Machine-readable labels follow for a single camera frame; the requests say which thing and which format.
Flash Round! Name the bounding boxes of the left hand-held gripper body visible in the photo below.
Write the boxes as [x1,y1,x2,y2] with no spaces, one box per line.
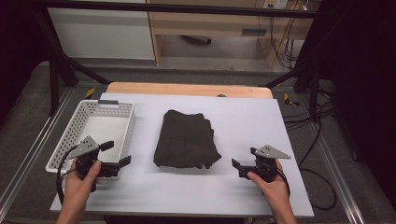
[67,135,121,193]

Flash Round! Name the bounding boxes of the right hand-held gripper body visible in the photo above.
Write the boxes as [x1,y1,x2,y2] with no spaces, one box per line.
[238,145,291,183]

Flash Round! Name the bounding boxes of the white perforated plastic basket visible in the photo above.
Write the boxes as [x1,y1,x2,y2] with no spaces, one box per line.
[45,99,137,181]

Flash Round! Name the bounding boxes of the black garment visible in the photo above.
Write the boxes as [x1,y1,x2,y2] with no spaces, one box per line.
[153,108,223,170]

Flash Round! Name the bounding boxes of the person's right hand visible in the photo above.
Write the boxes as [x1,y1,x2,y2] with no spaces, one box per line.
[247,158,291,209]

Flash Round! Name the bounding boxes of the person's left hand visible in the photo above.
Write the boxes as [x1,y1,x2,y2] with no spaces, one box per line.
[64,160,103,204]

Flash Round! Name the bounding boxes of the white table board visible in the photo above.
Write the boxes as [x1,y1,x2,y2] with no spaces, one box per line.
[49,92,315,218]

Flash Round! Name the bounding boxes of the black metal stand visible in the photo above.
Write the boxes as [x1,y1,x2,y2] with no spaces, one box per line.
[262,52,322,123]
[31,8,112,117]

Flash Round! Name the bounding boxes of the wooden table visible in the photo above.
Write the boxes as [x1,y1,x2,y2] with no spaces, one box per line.
[106,81,275,100]

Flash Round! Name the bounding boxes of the white cabinet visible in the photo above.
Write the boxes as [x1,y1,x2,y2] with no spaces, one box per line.
[47,7,156,61]

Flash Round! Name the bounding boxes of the dark object under desk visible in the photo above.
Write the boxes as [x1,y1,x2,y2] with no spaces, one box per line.
[180,35,213,46]

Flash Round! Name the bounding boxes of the light wooden desk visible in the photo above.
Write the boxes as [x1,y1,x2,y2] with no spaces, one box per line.
[146,0,322,68]

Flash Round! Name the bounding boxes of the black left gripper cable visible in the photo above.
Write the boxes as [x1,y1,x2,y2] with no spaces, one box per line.
[55,145,79,205]

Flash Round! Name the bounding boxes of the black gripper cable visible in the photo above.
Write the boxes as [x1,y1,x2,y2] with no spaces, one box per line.
[278,118,338,211]
[55,145,79,205]

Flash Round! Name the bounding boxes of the aluminium floor rail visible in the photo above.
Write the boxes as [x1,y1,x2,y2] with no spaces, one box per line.
[306,119,366,224]
[0,88,73,214]

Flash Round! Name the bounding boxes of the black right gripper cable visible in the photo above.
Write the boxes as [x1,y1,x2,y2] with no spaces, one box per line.
[278,118,338,211]

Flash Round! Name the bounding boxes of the bundle of black floor cables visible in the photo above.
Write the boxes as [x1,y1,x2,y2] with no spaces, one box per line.
[282,88,335,133]

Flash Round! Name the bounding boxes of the hanging cables behind desk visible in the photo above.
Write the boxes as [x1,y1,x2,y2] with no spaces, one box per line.
[255,0,309,69]

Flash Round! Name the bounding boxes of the white wall socket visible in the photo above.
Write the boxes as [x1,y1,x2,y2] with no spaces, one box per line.
[262,0,289,10]

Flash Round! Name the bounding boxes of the black horizontal frame bar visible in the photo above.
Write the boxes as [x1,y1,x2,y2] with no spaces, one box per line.
[40,0,319,20]

